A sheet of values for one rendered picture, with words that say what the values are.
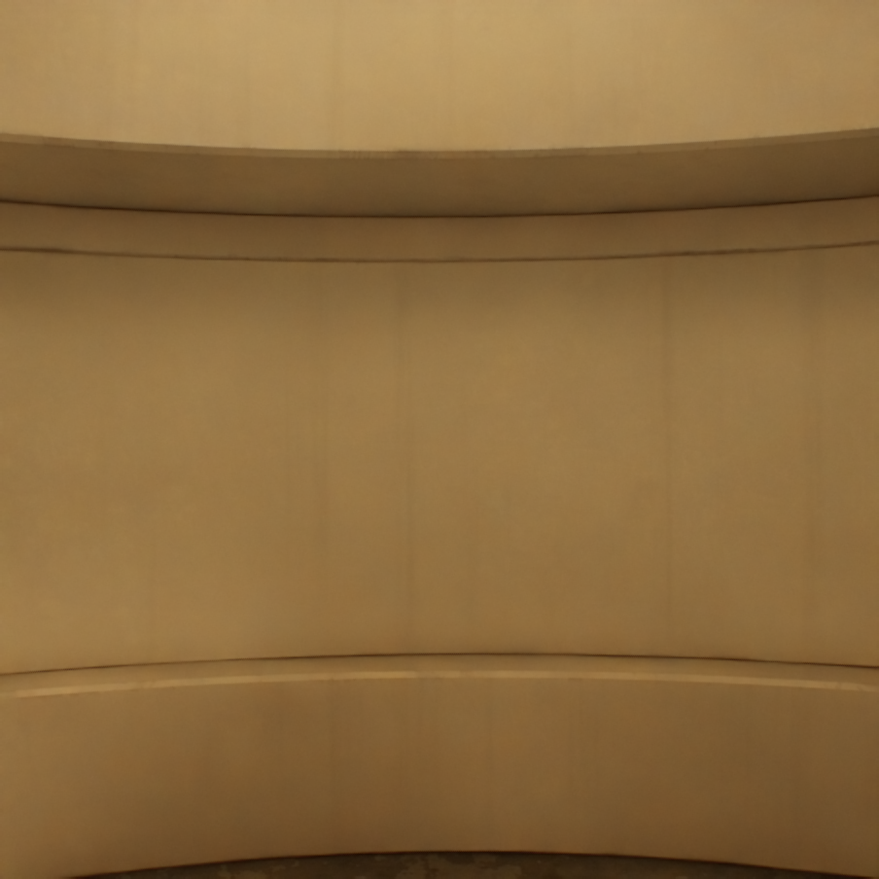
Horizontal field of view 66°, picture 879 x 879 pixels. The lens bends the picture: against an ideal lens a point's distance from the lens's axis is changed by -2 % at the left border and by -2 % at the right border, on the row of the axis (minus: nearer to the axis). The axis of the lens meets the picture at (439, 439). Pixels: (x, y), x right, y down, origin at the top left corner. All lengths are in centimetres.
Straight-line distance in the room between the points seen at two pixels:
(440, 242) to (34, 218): 26
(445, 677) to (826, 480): 27
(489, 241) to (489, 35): 13
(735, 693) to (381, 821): 23
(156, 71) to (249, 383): 19
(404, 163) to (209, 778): 38
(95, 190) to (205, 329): 10
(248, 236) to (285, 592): 24
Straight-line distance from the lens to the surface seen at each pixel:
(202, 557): 48
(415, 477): 46
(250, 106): 41
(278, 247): 49
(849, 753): 49
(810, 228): 51
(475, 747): 47
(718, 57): 43
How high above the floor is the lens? 26
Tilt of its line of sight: level
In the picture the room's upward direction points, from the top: straight up
